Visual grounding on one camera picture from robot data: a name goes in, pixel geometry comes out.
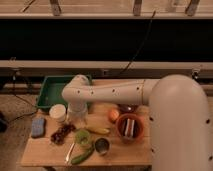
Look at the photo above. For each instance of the metal cup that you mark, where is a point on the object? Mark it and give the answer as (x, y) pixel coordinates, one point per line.
(102, 146)

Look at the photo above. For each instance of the dark red grape bunch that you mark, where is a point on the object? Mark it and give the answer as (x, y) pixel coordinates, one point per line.
(59, 136)

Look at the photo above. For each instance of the green plastic tray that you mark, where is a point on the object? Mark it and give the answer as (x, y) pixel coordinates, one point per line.
(50, 92)

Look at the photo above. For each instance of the white cylindrical cup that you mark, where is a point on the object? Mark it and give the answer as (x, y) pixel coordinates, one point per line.
(58, 112)

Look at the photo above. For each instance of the yellow banana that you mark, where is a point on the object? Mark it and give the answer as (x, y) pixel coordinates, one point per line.
(98, 130)

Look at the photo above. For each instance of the small green cup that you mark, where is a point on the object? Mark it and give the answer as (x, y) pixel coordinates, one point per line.
(83, 138)

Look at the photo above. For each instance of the orange bowl with items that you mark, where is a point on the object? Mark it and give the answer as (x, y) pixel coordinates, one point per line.
(129, 128)

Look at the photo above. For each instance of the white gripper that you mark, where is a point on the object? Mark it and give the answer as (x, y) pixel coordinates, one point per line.
(77, 119)

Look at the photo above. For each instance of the green cucumber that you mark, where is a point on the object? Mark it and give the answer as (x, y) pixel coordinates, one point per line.
(79, 159)

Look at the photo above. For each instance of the silver fork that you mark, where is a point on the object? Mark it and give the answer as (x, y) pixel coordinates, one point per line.
(69, 152)

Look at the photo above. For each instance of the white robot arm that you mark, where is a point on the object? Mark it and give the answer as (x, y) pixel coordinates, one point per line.
(180, 128)

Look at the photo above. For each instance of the blue sponge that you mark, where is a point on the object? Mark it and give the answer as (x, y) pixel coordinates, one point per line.
(38, 127)

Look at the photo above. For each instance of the orange fruit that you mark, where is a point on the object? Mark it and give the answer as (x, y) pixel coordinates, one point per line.
(113, 115)

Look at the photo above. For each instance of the dark brown bowl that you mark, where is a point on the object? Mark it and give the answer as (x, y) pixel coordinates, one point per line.
(127, 108)

